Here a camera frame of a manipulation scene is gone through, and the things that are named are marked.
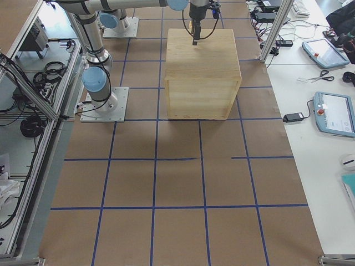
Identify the near teach pendant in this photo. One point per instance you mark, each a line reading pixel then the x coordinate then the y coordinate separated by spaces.
pixel 334 114

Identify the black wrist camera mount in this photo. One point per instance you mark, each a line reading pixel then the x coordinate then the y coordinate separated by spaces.
pixel 214 6

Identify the teach pendant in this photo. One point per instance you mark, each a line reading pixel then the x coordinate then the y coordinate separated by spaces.
pixel 334 114
pixel 324 53

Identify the wooden drawer cabinet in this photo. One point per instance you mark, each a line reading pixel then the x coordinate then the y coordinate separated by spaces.
pixel 201 81

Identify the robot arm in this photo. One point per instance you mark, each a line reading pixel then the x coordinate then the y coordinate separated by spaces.
pixel 96 78
pixel 114 19

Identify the black handled scissors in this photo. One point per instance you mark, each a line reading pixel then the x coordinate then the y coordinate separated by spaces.
pixel 322 76

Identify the far teach pendant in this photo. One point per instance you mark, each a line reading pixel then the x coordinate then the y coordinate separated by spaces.
pixel 324 53

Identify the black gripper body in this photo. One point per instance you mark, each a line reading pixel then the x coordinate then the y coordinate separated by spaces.
pixel 197 12

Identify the aluminium frame post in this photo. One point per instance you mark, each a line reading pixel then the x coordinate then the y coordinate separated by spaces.
pixel 276 27

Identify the black power brick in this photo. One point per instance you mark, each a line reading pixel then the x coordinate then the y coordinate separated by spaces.
pixel 293 117

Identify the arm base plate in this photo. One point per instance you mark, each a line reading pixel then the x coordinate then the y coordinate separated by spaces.
pixel 131 32
pixel 113 110

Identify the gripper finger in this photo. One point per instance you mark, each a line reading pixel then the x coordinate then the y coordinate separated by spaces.
pixel 196 30

